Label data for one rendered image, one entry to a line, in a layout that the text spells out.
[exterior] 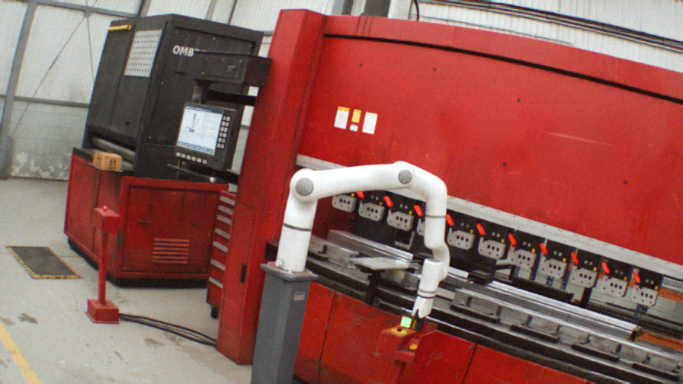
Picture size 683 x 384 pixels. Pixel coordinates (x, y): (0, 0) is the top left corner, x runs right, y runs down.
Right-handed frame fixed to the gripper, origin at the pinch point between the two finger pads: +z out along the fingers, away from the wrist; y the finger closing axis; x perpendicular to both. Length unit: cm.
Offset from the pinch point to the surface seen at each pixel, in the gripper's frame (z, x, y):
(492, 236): -39, 11, -39
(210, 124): -63, -164, -17
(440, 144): -75, -32, -49
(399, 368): 24.3, -2.9, 2.3
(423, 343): 8.2, 4.7, -0.1
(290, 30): -125, -140, -50
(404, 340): 9.2, -4.5, 1.7
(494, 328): -0.8, 31.8, -20.7
